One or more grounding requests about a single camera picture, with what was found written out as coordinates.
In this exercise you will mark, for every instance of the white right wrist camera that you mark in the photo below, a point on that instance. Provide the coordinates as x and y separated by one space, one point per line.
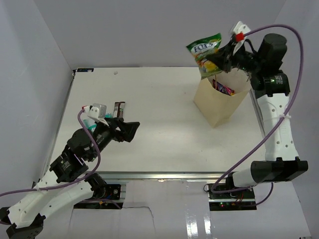
237 33

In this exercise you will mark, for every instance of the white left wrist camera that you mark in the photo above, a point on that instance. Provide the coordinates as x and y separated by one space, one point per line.
99 108

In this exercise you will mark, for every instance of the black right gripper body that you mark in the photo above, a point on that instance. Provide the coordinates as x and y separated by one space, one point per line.
246 61

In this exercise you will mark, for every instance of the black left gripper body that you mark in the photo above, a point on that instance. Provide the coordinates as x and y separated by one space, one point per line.
105 134

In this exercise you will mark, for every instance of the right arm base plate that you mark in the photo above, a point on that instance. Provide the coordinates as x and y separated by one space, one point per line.
236 201

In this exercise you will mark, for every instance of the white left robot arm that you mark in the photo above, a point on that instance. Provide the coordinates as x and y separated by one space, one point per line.
67 181

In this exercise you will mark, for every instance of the teal snack packet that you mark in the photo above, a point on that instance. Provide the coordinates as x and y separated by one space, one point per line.
89 122

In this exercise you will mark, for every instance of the green yellow Fox's candy bag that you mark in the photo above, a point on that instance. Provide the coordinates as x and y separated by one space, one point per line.
199 49

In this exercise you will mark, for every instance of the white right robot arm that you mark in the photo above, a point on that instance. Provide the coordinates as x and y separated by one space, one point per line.
272 92

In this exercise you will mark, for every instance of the aluminium front rail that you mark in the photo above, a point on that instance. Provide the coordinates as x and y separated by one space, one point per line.
205 176

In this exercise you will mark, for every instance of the purple Fox's cherry candy bag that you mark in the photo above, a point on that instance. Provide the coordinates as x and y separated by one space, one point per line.
222 88

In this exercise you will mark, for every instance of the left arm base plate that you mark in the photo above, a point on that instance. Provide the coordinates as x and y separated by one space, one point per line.
103 199

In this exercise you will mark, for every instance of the brown chocolate bar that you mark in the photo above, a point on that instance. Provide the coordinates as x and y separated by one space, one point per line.
118 109

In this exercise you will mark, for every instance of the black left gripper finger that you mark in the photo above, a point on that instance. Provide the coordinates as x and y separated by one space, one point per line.
130 127
121 137

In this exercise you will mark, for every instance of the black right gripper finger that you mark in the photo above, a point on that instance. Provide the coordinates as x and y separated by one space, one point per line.
225 53
224 64

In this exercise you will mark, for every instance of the brown paper bag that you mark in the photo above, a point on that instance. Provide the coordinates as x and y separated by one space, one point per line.
216 106

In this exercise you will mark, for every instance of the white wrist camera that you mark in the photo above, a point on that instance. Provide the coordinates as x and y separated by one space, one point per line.
237 33
99 108

